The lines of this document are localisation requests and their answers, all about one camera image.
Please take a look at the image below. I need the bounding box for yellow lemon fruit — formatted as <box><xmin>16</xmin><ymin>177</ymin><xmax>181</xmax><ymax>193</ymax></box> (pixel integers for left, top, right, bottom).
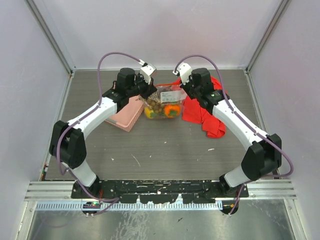
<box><xmin>144</xmin><ymin>107</ymin><xmax>157</xmax><ymax>119</ymax></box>

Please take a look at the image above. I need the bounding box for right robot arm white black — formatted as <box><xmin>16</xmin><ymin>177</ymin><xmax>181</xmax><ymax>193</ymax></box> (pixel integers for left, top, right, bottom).
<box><xmin>177</xmin><ymin>63</ymin><xmax>282</xmax><ymax>197</ymax></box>

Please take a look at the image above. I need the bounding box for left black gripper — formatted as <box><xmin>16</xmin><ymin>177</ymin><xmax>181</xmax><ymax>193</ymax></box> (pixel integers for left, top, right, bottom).
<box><xmin>126</xmin><ymin>72</ymin><xmax>156</xmax><ymax>100</ymax></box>

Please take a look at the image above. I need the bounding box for brown longan bunch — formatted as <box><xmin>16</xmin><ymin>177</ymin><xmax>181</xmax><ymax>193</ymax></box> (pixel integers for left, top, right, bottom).
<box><xmin>144</xmin><ymin>98</ymin><xmax>165</xmax><ymax>119</ymax></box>

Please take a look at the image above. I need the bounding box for red cloth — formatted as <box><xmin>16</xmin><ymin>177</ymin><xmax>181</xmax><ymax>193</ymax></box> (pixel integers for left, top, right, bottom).
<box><xmin>171</xmin><ymin>76</ymin><xmax>227</xmax><ymax>139</ymax></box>

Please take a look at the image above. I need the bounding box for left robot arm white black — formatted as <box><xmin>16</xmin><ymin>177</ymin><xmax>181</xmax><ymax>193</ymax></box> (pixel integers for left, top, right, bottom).
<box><xmin>49</xmin><ymin>65</ymin><xmax>157</xmax><ymax>198</ymax></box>

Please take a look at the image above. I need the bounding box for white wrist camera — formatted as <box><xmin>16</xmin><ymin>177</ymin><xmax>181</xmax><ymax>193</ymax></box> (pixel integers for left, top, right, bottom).
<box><xmin>139</xmin><ymin>59</ymin><xmax>157</xmax><ymax>85</ymax></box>
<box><xmin>172</xmin><ymin>62</ymin><xmax>193</xmax><ymax>85</ymax></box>

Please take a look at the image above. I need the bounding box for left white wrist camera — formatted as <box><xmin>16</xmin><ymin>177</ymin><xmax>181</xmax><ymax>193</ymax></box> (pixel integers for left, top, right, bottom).
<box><xmin>139</xmin><ymin>59</ymin><xmax>157</xmax><ymax>85</ymax></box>

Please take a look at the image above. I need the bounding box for orange tangerine fruit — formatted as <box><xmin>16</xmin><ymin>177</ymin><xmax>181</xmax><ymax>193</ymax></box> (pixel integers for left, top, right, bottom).
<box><xmin>164</xmin><ymin>104</ymin><xmax>181</xmax><ymax>118</ymax></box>

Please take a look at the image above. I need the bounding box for pink plastic basket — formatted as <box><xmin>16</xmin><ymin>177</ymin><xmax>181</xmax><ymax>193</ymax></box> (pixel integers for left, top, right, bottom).
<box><xmin>105</xmin><ymin>96</ymin><xmax>144</xmax><ymax>132</ymax></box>

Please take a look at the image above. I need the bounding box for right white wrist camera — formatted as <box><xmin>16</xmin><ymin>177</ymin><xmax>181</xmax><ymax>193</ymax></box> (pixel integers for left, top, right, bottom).
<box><xmin>172</xmin><ymin>62</ymin><xmax>193</xmax><ymax>85</ymax></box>

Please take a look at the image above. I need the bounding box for white slotted cable duct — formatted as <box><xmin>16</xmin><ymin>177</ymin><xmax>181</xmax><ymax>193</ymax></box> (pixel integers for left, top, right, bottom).
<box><xmin>35</xmin><ymin>201</ymin><xmax>223</xmax><ymax>211</ymax></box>

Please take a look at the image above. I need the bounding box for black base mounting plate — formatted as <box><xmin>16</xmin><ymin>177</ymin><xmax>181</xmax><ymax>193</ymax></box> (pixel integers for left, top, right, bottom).
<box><xmin>71</xmin><ymin>179</ymin><xmax>250</xmax><ymax>205</ymax></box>

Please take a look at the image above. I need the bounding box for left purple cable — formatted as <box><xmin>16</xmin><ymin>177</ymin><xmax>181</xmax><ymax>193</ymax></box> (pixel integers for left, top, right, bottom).
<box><xmin>57</xmin><ymin>51</ymin><xmax>146</xmax><ymax>216</ymax></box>

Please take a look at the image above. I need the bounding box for clear zip top bag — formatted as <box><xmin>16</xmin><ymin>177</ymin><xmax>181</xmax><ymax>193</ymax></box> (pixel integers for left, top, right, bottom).
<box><xmin>139</xmin><ymin>83</ymin><xmax>187</xmax><ymax>119</ymax></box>

